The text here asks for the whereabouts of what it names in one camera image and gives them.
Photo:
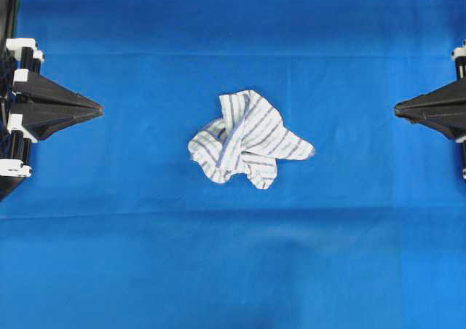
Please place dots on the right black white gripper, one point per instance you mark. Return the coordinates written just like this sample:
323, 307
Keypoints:
449, 95

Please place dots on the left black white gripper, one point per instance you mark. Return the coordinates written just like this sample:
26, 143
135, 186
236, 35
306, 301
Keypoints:
22, 123

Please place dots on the white blue striped towel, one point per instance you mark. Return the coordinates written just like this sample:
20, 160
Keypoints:
248, 138

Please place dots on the blue table cloth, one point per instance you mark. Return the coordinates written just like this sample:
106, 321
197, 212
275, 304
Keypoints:
118, 228

